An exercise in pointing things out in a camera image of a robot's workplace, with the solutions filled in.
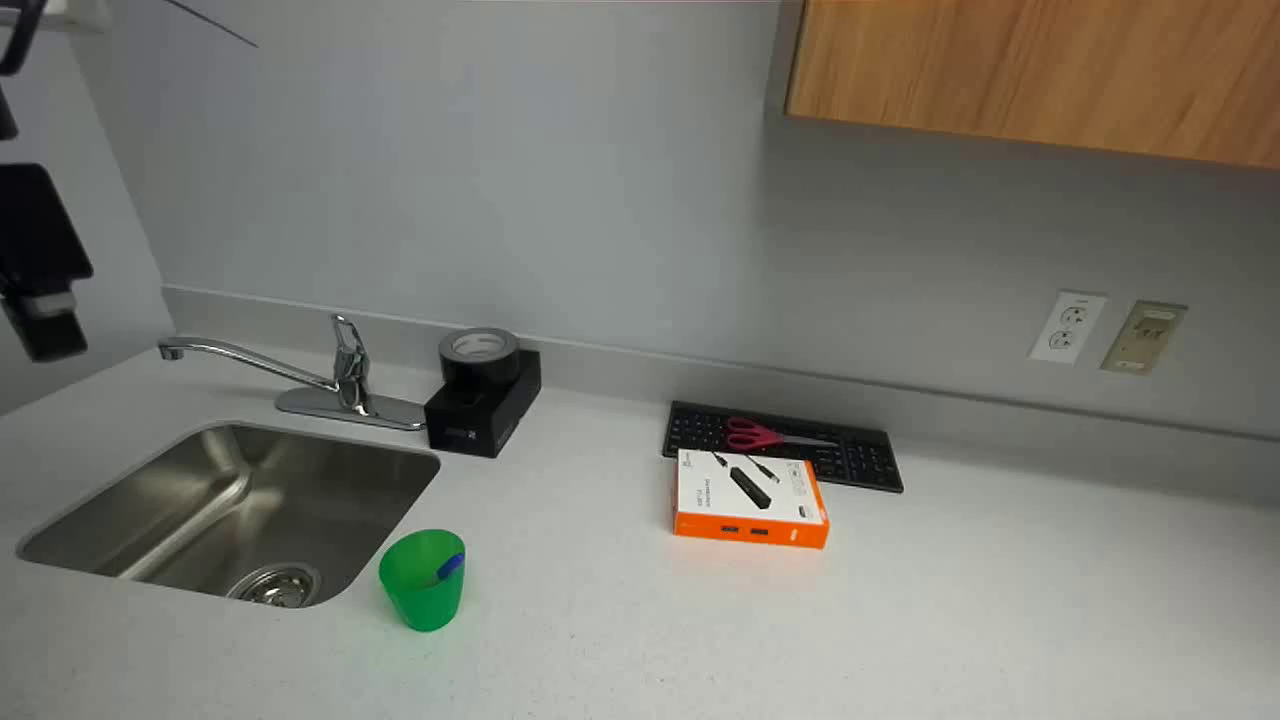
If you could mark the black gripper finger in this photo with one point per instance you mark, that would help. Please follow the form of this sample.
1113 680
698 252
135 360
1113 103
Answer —
49 330

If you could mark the blue marker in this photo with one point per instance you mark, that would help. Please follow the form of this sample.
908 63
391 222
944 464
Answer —
451 565

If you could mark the green plastic cup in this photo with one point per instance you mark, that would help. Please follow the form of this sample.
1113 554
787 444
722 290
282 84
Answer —
417 599

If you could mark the stainless steel sink basin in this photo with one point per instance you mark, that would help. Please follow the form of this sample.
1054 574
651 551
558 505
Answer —
285 501

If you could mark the chrome sink faucet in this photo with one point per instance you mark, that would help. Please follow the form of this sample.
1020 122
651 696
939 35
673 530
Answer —
346 383

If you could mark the black tape roll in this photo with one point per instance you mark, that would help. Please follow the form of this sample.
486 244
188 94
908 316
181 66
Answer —
476 355

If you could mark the black rectangular box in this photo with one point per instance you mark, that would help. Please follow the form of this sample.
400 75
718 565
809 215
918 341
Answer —
480 404

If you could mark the orange and white product box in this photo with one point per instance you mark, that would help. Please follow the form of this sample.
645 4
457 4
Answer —
744 512

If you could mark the black computer keyboard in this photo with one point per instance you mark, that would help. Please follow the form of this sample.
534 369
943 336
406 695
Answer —
853 463

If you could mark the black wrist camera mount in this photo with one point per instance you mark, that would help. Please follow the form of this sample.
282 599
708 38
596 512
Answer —
39 226

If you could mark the white wall power outlet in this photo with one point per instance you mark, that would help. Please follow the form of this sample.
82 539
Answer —
1066 324

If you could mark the wooden wall cabinet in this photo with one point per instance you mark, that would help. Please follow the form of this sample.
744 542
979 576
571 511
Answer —
1042 66

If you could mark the beige wall plate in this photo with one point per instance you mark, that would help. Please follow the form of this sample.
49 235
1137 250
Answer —
1147 336

